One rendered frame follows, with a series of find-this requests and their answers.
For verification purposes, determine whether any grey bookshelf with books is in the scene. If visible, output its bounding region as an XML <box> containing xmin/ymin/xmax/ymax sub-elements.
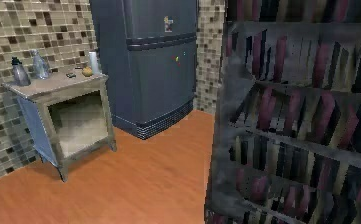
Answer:
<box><xmin>204</xmin><ymin>0</ymin><xmax>361</xmax><ymax>224</ymax></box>

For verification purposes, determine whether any grey spray bottle black cap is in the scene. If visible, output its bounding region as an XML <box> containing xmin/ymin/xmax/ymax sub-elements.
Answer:
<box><xmin>11</xmin><ymin>56</ymin><xmax>32</xmax><ymax>87</ymax></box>

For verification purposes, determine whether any grey open side table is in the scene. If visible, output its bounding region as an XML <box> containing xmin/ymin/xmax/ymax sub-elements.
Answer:
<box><xmin>2</xmin><ymin>70</ymin><xmax>118</xmax><ymax>183</ymax></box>

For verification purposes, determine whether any clear glass bottle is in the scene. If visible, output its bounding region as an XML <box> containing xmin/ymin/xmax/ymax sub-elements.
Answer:
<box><xmin>30</xmin><ymin>49</ymin><xmax>51</xmax><ymax>80</ymax></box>

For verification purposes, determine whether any dark blue-grey fridge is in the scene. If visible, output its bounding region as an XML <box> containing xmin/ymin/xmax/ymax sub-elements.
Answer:
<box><xmin>89</xmin><ymin>0</ymin><xmax>200</xmax><ymax>141</ymax></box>

